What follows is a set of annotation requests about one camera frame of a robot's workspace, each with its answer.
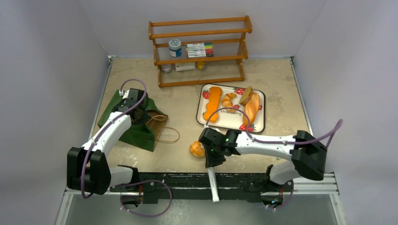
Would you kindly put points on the fake bread slice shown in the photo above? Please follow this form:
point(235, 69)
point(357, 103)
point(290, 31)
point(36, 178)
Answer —
point(246, 96)

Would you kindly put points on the small jar lower shelf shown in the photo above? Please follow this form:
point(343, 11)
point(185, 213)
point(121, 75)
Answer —
point(166, 68)

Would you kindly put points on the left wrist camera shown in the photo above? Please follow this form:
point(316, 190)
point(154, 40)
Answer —
point(124, 94)

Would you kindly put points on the yellow small cube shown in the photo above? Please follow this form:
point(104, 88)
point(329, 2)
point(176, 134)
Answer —
point(201, 65)

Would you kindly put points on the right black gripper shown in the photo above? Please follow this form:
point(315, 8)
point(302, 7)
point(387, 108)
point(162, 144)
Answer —
point(213, 157)

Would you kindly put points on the white small box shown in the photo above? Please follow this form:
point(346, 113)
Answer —
point(185, 66)

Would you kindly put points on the fake croissant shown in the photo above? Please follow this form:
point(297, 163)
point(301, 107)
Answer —
point(227, 102)

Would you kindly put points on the metal tongs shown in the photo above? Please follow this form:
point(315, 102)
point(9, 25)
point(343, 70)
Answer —
point(213, 184)

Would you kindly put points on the orange fake bread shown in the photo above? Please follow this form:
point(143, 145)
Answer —
point(212, 105)

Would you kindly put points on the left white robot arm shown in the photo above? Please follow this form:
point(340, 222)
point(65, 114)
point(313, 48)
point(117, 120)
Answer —
point(87, 166)

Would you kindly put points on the round fake bun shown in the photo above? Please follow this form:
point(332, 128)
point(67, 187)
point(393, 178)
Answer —
point(197, 149)

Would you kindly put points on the coloured marker set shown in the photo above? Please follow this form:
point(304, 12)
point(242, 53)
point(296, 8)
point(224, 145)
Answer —
point(198, 50)

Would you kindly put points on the fake baguette loaf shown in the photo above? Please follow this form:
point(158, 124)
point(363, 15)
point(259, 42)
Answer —
point(251, 109)

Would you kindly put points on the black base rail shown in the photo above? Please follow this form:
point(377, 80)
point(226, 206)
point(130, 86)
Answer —
point(251, 187)

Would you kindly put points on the blue white jar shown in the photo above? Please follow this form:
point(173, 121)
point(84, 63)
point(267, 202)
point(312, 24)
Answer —
point(175, 47)

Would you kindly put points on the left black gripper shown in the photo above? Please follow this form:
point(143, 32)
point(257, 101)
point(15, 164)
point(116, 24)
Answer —
point(145, 118)

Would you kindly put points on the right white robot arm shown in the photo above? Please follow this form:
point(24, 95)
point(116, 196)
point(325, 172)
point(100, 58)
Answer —
point(304, 155)

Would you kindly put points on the wooden shelf rack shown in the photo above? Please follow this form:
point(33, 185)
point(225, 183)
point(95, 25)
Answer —
point(168, 48)

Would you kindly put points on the green brown paper bag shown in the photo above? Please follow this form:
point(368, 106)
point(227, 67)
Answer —
point(148, 135)

